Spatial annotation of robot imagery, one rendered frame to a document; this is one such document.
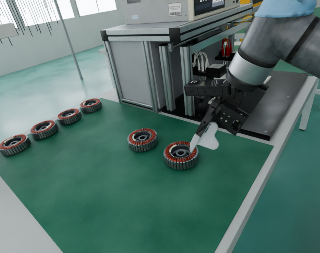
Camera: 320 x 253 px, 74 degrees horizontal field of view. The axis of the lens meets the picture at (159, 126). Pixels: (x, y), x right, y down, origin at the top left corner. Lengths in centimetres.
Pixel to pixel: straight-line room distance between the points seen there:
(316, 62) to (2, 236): 77
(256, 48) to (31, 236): 66
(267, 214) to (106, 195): 111
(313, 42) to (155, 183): 49
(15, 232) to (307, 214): 146
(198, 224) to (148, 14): 84
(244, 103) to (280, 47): 13
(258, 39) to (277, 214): 128
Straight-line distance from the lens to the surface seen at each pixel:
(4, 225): 76
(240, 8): 123
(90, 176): 74
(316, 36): 41
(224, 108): 47
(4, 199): 84
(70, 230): 63
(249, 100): 47
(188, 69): 82
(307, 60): 41
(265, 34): 41
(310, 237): 153
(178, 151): 70
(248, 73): 43
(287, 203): 164
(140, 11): 108
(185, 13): 93
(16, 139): 110
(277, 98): 106
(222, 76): 98
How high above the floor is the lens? 121
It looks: 31 degrees down
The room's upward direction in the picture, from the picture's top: 9 degrees counter-clockwise
